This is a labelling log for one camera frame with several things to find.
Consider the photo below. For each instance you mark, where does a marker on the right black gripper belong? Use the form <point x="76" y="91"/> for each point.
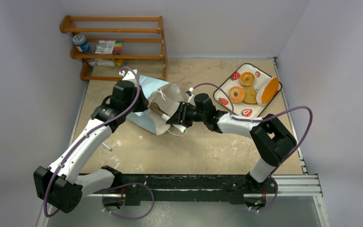
<point x="181" y="113"/>

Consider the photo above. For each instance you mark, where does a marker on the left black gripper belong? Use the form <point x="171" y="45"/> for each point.
<point x="143" y="104"/>

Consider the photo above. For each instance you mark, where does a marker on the light blue paper bag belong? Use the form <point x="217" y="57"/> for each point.
<point x="164" y="99"/>

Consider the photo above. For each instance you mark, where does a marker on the brown fake bread piece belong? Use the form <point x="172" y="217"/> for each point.
<point x="250" y="94"/>

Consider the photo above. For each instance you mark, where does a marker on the white orange fake bread slice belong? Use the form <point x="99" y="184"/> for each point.
<point x="268" y="91"/>

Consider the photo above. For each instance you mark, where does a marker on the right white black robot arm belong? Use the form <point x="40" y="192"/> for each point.
<point x="272" y="139"/>

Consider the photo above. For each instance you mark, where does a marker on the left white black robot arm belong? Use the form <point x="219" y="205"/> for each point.
<point x="78" y="153"/>

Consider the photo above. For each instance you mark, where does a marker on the small yellow block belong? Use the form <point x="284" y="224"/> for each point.
<point x="120" y="63"/>

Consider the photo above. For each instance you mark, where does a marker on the small white box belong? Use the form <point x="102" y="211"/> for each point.
<point x="105" y="62"/>

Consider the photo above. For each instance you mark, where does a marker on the box of coloured markers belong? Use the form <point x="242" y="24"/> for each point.
<point x="109" y="47"/>

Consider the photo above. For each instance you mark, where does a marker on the white strawberry print tray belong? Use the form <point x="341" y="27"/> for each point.
<point x="245" y="76"/>

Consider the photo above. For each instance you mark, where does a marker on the green capped white marker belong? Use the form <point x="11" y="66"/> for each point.
<point x="107" y="147"/>

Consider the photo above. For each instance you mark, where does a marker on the blue lidded jar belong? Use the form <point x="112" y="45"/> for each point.
<point x="81" y="43"/>

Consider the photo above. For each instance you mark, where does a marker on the orange wooden shelf rack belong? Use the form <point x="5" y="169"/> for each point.
<point x="91" y="47"/>

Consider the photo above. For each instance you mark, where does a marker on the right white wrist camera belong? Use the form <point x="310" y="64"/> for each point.
<point x="190" y="95"/>

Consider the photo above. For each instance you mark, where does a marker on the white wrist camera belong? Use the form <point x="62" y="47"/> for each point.
<point x="190" y="95"/>
<point x="131" y="75"/>

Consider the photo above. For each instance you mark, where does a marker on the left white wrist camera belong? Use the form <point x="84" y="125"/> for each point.
<point x="131" y="75"/>

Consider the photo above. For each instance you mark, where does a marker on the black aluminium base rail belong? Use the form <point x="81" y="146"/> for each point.
<point x="132" y="189"/>

